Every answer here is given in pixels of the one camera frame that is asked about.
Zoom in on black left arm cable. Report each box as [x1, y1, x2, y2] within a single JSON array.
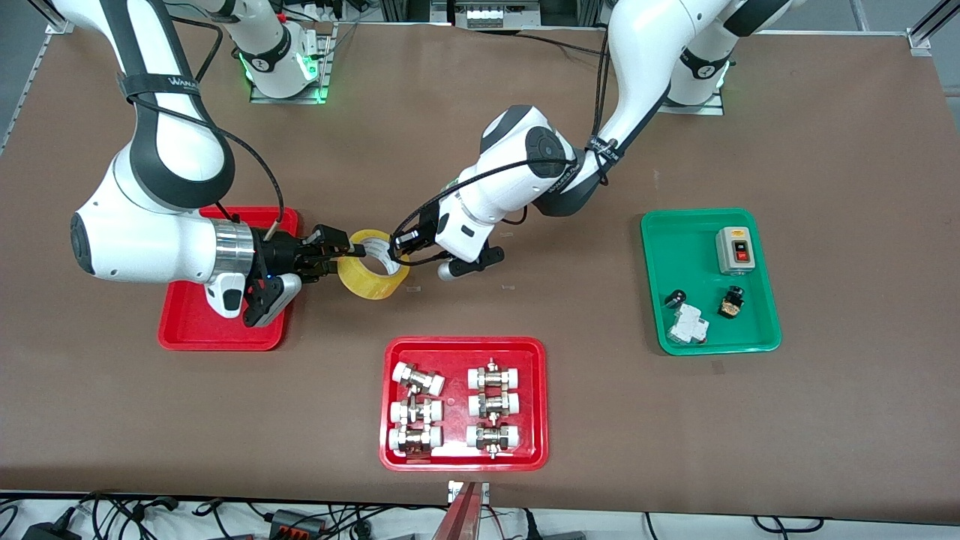
[[388, 22, 623, 268]]

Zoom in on red aluminium profile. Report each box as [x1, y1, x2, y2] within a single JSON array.
[[431, 481, 481, 540]]

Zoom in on red tray holding fittings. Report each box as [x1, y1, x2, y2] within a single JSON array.
[[379, 337, 549, 473]]

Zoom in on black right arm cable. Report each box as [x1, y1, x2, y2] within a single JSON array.
[[120, 15, 287, 226]]

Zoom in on black box with orange connectors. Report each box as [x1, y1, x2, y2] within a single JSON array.
[[270, 509, 328, 538]]

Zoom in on grey push-button switch box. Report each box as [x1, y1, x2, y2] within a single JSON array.
[[715, 226, 756, 275]]

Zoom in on white power strip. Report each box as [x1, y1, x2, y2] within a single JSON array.
[[465, 6, 542, 29]]

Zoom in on empty red plastic tray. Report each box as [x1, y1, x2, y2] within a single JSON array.
[[157, 207, 301, 352]]

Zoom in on black power adapter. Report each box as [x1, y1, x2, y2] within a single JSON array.
[[22, 520, 80, 540]]

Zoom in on aluminium table edge rail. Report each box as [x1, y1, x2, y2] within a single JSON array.
[[0, 22, 55, 155]]

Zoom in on aluminium frame profile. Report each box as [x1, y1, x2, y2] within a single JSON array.
[[906, 0, 960, 57]]

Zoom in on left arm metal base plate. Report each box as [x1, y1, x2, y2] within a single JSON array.
[[660, 79, 725, 116]]

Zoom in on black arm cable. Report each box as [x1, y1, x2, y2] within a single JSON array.
[[388, 22, 623, 268], [120, 15, 287, 226]]

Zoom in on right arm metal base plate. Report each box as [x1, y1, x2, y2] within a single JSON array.
[[250, 22, 332, 104]]

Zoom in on metal fitting with white caps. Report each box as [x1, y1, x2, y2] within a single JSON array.
[[392, 362, 446, 397], [466, 421, 521, 460], [388, 424, 443, 458], [389, 397, 443, 427], [468, 358, 522, 391], [468, 390, 521, 419]]

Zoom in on green plastic tray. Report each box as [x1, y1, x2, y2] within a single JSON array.
[[640, 208, 782, 356]]

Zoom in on white circuit breaker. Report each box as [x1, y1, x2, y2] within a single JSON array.
[[669, 304, 710, 346]]

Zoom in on black cable on table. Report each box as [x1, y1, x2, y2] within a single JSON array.
[[516, 30, 610, 58]]

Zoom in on yellow tape roll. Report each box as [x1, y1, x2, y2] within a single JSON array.
[[337, 229, 411, 301]]

